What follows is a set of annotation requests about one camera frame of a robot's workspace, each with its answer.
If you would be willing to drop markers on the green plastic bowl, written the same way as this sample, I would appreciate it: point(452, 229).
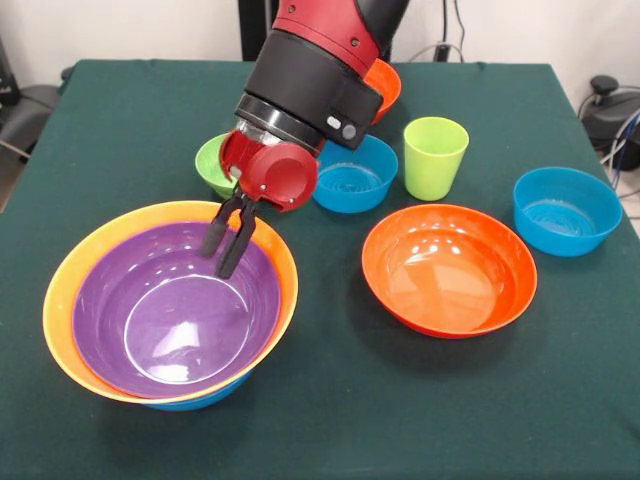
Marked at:
point(207, 165)

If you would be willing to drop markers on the dark green tablecloth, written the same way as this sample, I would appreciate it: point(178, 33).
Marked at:
point(450, 400)

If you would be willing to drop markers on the green plastic cup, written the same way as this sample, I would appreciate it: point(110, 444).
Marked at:
point(432, 165)

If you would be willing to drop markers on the red plastic bowl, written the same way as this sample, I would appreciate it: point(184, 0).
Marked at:
point(450, 285)
point(387, 85)

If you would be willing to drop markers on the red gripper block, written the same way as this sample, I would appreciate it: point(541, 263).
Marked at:
point(285, 175)

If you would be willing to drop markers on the large orange plastic bowl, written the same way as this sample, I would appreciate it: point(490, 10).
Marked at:
point(65, 300)

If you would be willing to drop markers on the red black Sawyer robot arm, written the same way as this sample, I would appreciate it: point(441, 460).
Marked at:
point(310, 65)

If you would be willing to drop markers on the medium blue plastic bowl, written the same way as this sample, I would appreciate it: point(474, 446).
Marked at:
point(200, 400)

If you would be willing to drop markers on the purple plastic bowl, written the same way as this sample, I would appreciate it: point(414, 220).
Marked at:
point(175, 310)

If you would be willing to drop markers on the small blue plastic bowl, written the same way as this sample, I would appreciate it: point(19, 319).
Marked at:
point(565, 220)
point(360, 185)

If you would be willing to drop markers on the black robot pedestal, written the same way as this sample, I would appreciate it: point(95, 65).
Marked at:
point(255, 25)

